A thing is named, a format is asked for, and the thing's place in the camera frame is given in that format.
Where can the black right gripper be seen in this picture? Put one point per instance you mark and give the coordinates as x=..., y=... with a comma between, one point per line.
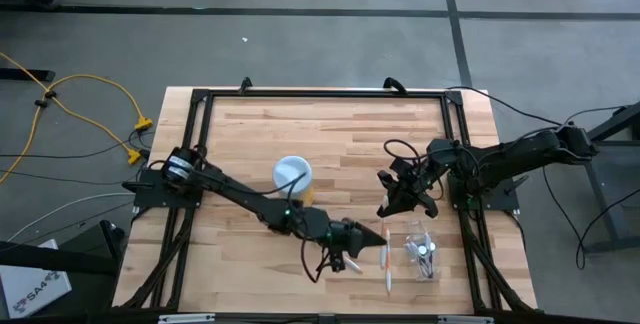
x=417, y=184

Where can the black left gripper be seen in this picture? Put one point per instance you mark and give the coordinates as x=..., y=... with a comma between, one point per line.
x=345, y=239

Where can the purple white toothbrush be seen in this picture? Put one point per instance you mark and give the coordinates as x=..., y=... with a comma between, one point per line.
x=410, y=248
x=428, y=238
x=413, y=254

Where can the wide teal mouthwash bottle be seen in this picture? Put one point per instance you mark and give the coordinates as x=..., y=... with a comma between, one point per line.
x=422, y=250

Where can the slim teal mouthwash bottle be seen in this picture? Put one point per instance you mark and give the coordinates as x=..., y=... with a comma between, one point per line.
x=431, y=247

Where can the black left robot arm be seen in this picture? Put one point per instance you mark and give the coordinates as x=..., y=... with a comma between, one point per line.
x=240, y=194

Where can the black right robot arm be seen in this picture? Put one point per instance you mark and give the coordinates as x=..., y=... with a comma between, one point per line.
x=525, y=151

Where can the clear acrylic organiser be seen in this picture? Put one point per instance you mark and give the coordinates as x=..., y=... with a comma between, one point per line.
x=410, y=229

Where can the yellow cup with white lid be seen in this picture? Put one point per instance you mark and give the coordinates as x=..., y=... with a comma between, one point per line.
x=292, y=176

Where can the black equipment stand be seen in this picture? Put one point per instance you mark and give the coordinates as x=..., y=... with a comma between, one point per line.
x=50, y=259

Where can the white printed box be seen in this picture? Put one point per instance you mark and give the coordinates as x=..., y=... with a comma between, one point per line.
x=30, y=289

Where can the black floor bar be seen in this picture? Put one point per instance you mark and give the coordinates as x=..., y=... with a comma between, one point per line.
x=25, y=74

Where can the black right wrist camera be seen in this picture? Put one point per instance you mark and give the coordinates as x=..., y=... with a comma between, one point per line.
x=398, y=166

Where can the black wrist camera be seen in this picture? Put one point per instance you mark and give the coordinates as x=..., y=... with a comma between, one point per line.
x=337, y=261
x=398, y=166

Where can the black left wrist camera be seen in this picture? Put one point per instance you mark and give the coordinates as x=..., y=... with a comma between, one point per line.
x=337, y=261

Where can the aluminium profile bracket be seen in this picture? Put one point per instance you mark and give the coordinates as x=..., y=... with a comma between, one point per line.
x=186, y=318
x=465, y=320

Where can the black aluminium table frame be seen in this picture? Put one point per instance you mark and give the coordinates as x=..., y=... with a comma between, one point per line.
x=325, y=94

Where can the black desk frame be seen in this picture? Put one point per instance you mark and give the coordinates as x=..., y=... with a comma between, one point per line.
x=615, y=129

